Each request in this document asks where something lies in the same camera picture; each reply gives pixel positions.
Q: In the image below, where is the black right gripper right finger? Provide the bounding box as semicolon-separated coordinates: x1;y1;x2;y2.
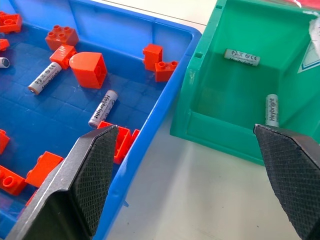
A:
252;123;320;240

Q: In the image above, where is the green plastic bin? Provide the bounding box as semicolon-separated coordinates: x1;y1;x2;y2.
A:
169;0;320;167

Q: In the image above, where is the large rounded orange block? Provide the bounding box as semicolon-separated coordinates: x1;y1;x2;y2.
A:
68;51;108;90

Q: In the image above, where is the white paper label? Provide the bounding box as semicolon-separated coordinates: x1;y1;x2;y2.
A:
296;17;320;75

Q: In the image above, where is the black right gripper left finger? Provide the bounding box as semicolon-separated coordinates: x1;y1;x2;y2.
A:
5;124;119;240

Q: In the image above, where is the small orange block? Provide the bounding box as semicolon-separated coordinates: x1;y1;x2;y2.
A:
49;44;77;70
0;38;11;52
24;189;39;207

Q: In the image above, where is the blue plastic tray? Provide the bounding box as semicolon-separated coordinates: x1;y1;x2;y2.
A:
0;0;203;240

